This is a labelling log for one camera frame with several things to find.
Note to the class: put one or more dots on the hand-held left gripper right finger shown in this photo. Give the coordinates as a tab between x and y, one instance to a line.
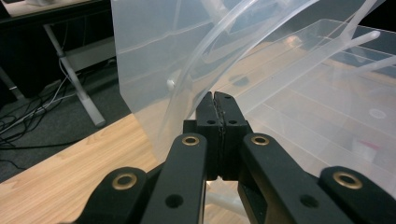
232	143

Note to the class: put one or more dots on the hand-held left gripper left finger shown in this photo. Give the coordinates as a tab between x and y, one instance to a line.
210	140

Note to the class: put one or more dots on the clear plastic storage box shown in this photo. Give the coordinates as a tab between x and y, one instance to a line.
149	46

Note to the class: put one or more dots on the red and white tube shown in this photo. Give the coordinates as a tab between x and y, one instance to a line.
369	145

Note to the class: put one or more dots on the white metal desk frame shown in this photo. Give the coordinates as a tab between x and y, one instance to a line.
81	90

